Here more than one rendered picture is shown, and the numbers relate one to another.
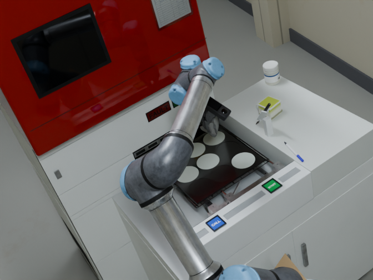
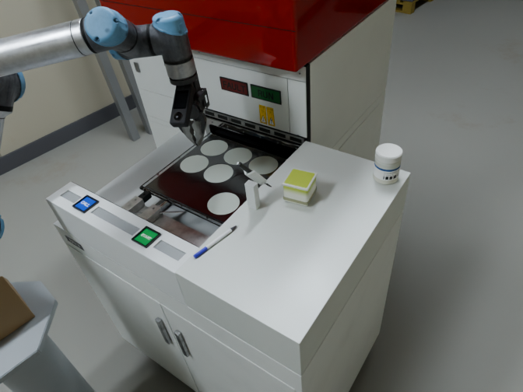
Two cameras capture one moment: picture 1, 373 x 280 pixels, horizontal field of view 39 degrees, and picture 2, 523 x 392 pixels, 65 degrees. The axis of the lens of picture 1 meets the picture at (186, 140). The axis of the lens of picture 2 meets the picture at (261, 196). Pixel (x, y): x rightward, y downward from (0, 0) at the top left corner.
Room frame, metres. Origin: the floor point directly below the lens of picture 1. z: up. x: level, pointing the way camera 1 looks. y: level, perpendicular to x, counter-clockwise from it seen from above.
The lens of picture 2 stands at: (1.30, -1.08, 1.75)
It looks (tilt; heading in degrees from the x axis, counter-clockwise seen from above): 42 degrees down; 62
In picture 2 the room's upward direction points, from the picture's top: 7 degrees counter-clockwise
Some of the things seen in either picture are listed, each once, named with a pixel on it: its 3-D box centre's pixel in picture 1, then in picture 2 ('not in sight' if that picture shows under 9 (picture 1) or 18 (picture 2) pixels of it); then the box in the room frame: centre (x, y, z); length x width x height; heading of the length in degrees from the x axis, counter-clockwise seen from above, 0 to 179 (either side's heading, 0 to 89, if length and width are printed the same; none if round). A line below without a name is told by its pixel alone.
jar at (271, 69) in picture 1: (271, 73); (387, 164); (2.04, -0.47, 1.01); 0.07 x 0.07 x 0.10
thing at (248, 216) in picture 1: (248, 216); (123, 237); (1.34, -0.14, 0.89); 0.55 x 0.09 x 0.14; 113
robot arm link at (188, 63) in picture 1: (192, 71); (171, 37); (1.64, -0.09, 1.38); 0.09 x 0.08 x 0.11; 147
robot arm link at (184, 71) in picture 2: not in sight; (179, 67); (1.64, -0.09, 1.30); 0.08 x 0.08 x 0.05
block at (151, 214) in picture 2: (233, 201); (149, 216); (1.43, -0.11, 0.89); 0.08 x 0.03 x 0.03; 23
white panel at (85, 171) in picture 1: (137, 139); (211, 97); (1.83, 0.20, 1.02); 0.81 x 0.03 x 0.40; 113
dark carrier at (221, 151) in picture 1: (207, 161); (218, 173); (1.70, -0.06, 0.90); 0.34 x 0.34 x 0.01; 23
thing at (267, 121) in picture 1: (264, 120); (255, 184); (1.69, -0.33, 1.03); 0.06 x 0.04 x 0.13; 23
